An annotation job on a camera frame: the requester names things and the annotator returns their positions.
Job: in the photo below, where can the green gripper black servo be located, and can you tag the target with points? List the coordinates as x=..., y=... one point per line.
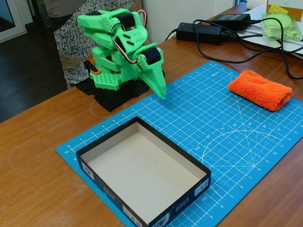
x=155, y=71

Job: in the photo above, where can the orange fluffy towel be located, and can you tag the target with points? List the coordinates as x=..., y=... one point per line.
x=260, y=91

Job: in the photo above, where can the green 3D-printed robot arm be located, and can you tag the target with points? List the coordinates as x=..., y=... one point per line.
x=104, y=26

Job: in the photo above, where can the black-rimmed cardboard box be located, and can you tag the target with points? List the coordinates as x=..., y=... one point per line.
x=142, y=170

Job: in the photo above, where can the orange and black clamp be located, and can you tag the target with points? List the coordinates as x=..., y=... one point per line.
x=92, y=67

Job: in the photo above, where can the black power adapter blue light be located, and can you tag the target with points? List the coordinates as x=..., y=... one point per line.
x=206, y=32

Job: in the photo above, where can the blue cutting mat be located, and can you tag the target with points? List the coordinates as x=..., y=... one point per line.
x=225, y=132

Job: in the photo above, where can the person in speckled top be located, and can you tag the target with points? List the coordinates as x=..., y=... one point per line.
x=71, y=35

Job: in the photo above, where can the black power adapter white label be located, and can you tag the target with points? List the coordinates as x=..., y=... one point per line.
x=232, y=20

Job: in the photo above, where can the plastic bag with green pads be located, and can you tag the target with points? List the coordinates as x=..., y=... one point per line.
x=284, y=26

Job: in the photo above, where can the white paper stack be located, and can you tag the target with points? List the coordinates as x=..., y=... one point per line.
x=296, y=48

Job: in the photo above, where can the white framed glass door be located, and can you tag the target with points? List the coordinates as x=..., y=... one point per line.
x=11, y=21

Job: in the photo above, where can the brown box yellow sticker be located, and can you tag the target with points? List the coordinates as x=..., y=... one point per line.
x=293, y=6

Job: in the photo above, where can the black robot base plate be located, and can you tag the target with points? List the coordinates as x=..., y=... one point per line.
x=111, y=99

